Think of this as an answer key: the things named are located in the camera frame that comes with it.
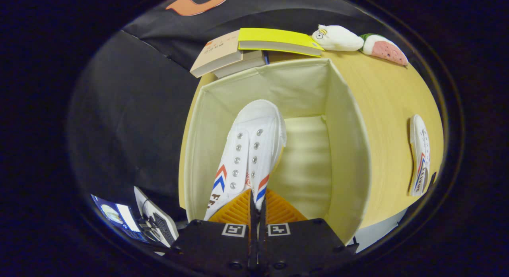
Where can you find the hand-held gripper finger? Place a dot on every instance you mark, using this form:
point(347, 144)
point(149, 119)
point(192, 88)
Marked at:
point(252, 237)
point(260, 237)

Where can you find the white canvas shoe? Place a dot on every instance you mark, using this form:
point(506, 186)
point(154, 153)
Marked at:
point(419, 150)
point(254, 118)

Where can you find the green fabric storage box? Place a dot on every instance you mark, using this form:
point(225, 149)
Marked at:
point(302, 82)

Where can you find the open laptop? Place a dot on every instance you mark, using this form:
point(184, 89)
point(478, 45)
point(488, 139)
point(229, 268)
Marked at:
point(159, 221)

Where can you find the grey book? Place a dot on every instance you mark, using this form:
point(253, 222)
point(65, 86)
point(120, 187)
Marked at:
point(242, 64)

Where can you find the black table edge clamp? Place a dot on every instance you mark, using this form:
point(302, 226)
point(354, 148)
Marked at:
point(432, 181)

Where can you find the black backdrop cloth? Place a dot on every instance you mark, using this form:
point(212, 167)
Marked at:
point(119, 110)

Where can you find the beige book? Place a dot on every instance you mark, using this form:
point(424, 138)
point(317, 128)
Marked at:
point(216, 52)

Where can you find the yellow book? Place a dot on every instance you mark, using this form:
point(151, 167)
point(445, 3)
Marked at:
point(274, 37)

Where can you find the white plush toy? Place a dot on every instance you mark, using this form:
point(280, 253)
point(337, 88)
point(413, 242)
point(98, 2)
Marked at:
point(338, 38)

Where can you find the watermelon slice plush toy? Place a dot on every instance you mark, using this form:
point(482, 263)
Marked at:
point(387, 50)

